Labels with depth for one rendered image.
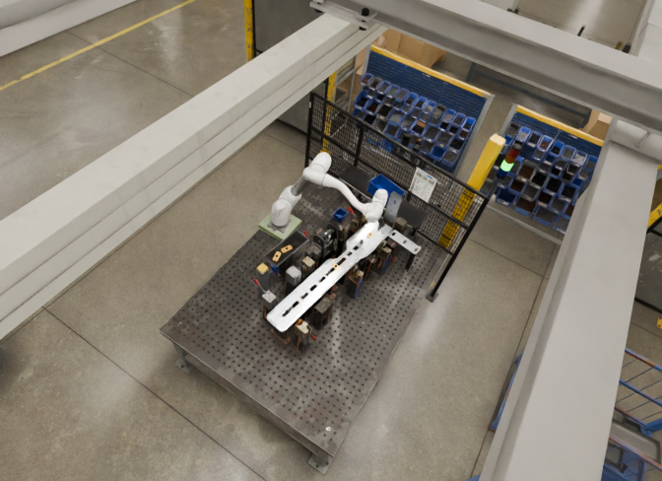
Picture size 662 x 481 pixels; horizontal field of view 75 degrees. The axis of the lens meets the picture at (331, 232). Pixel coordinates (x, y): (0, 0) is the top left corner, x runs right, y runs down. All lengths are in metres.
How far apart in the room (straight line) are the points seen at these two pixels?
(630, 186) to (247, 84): 0.82
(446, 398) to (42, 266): 3.92
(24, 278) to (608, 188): 1.05
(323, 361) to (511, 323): 2.27
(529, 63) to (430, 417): 3.51
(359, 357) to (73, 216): 2.97
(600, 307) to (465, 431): 3.56
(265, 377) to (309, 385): 0.33
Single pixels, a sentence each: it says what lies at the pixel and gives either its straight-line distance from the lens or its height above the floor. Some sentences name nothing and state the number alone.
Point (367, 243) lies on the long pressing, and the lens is 3.69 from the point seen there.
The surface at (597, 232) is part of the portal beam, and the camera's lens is 0.94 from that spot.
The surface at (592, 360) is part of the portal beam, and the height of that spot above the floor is 3.33.
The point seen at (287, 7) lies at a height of 1.72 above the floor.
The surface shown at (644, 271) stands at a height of 0.56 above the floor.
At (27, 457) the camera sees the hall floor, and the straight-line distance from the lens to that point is 4.42.
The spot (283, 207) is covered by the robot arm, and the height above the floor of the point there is 1.02.
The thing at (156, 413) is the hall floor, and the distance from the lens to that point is 4.18.
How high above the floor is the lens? 3.91
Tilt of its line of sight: 51 degrees down
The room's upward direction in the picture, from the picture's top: 9 degrees clockwise
